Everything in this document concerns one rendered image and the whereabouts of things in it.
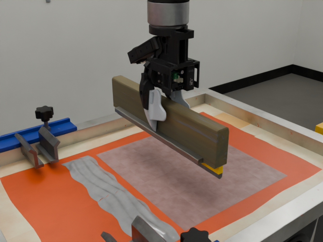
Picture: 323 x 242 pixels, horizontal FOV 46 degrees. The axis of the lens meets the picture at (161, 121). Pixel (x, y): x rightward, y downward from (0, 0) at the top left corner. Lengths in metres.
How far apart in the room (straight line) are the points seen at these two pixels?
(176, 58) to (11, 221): 0.43
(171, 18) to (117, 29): 2.38
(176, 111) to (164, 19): 0.17
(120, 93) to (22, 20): 1.91
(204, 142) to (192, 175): 0.20
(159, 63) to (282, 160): 0.42
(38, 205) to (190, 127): 0.34
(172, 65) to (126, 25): 2.40
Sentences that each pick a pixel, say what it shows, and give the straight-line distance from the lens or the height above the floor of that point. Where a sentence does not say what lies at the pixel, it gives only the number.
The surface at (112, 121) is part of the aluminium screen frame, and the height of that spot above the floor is 0.99.
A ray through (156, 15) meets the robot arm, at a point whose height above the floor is 1.31.
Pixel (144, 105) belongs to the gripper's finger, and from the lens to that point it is 0.74.
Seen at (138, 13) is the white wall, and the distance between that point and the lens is 3.12.
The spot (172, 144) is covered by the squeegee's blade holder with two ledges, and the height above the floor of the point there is 1.08.
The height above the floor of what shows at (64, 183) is 0.95.
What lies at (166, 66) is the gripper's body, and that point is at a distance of 0.67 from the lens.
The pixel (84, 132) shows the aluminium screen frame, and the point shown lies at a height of 0.98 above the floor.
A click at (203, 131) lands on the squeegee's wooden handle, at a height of 1.13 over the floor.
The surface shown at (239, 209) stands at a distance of 0.77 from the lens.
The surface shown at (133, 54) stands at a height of 1.22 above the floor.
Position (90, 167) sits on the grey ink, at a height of 0.96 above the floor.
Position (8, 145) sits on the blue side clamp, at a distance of 0.95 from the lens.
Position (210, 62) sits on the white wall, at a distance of 3.76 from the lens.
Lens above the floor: 1.43
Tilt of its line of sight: 25 degrees down
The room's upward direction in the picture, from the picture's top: straight up
